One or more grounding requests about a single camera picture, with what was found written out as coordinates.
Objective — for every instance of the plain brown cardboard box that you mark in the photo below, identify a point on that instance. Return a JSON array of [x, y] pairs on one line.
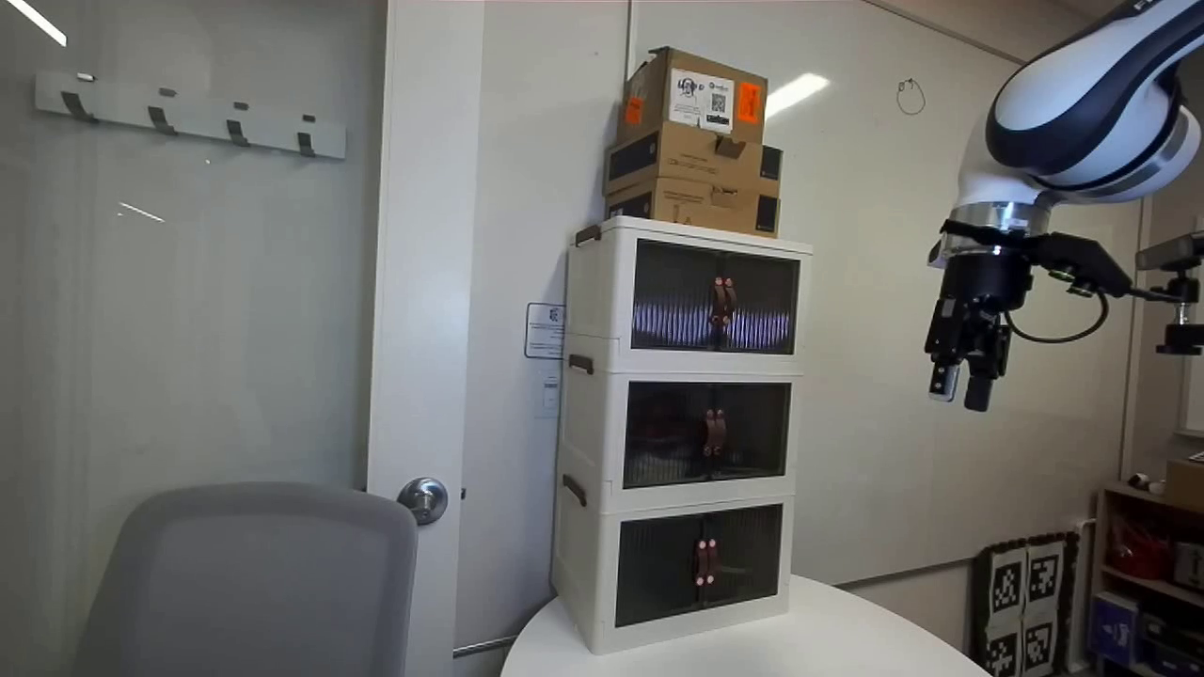
[[1188, 482]]

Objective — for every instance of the small wall label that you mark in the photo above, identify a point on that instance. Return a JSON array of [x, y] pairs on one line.
[[542, 327]]

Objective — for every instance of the wooden storage shelf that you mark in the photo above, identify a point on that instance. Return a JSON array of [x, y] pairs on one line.
[[1149, 585]]

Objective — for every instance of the large cardboard box black tape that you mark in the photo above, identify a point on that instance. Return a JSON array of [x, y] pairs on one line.
[[690, 175]]

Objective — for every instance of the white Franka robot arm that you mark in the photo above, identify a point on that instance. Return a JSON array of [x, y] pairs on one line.
[[1094, 114]]

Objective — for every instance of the grey office chair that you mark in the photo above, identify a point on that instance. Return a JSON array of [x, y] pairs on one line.
[[248, 576]]

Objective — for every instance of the black camera on stand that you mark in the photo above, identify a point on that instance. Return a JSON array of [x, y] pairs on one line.
[[1179, 293]]

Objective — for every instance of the white framed glass door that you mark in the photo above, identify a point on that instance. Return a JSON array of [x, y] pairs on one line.
[[428, 248]]

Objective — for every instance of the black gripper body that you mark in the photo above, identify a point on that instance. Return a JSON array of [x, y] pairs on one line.
[[981, 306]]

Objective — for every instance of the red container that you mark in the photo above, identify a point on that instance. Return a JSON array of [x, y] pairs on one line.
[[1136, 545]]

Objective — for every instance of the grey coat hook rack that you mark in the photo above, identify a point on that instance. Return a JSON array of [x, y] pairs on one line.
[[189, 114]]

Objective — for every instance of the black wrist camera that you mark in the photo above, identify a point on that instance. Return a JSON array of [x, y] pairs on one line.
[[1081, 266]]

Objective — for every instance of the black white tag board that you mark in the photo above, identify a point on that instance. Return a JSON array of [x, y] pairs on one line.
[[1025, 589]]

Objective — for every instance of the white stacked storage cabinet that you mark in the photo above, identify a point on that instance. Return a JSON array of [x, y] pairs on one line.
[[597, 312]]

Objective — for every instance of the blue box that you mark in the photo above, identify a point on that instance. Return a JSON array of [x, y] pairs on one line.
[[1111, 627]]

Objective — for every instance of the small cardboard box orange sticker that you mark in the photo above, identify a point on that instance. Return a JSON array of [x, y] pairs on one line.
[[681, 95]]

